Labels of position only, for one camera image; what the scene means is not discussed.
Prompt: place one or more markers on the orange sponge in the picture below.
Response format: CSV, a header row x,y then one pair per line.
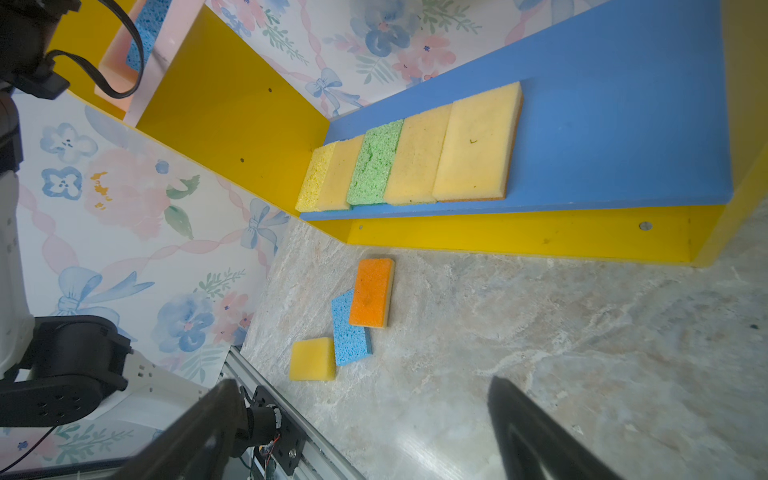
x,y
372,293

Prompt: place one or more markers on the small yellow sponge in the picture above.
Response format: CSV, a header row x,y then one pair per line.
x,y
478,144

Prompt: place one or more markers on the aluminium mounting rail frame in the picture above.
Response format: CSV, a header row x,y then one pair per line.
x,y
320,459

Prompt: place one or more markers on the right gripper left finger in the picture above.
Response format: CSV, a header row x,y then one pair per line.
x,y
199,445

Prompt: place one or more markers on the thick yellow sponge front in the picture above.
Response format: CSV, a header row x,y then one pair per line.
x,y
313,360

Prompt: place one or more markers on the yellow sponge with green back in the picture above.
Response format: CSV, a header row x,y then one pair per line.
x,y
336,183

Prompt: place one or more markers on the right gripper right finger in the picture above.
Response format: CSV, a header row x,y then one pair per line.
x,y
532,444

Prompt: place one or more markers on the blue sponge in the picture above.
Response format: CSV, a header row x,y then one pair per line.
x,y
351,343
148,24

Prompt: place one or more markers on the bright yellow cellulose sponge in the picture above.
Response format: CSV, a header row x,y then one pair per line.
x,y
314,178

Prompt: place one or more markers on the yellow pink blue toy shelf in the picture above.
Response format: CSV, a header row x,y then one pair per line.
x,y
643,134

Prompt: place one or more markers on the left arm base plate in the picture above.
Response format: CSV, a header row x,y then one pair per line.
x,y
268,440

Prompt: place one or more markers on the pale yellow sponge underneath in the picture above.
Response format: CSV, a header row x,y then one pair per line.
x,y
412,177

